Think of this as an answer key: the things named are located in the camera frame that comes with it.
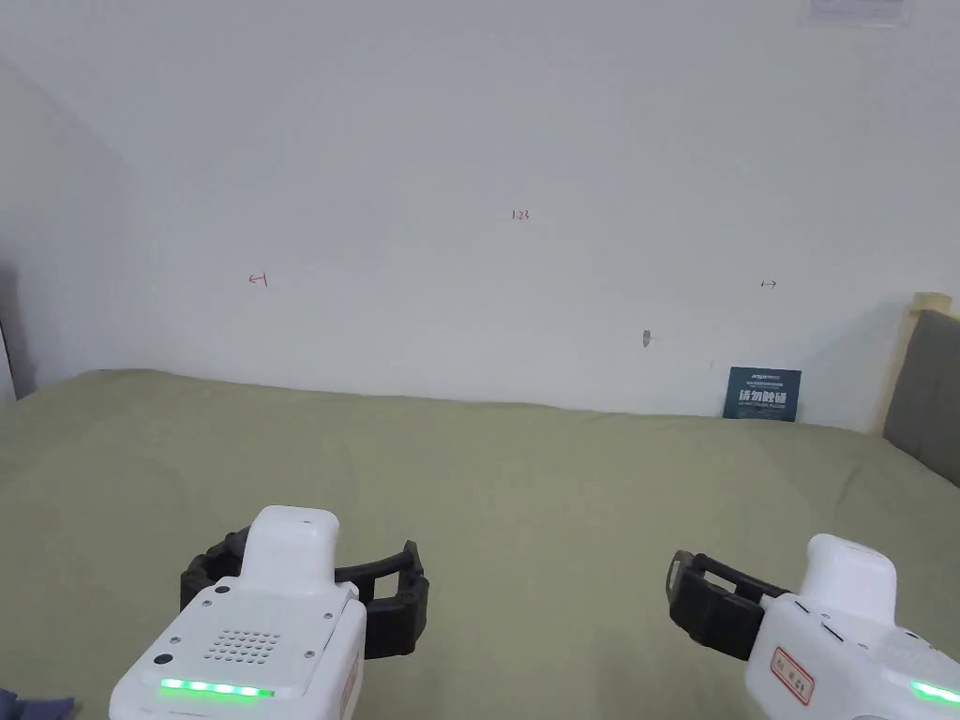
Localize dark blue garment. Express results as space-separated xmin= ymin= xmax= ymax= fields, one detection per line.
xmin=0 ymin=685 xmax=76 ymax=720

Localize bed with pale green sheet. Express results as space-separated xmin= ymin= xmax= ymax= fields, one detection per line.
xmin=0 ymin=367 xmax=960 ymax=720

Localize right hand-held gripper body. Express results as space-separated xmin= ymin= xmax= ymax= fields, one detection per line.
xmin=744 ymin=533 xmax=960 ymax=720

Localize grey padded headboard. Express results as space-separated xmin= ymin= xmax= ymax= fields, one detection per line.
xmin=869 ymin=291 xmax=960 ymax=488

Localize dark blue sign card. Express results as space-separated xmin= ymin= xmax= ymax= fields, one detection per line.
xmin=723 ymin=367 xmax=803 ymax=422

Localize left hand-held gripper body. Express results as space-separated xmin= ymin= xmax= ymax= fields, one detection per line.
xmin=108 ymin=504 xmax=368 ymax=720

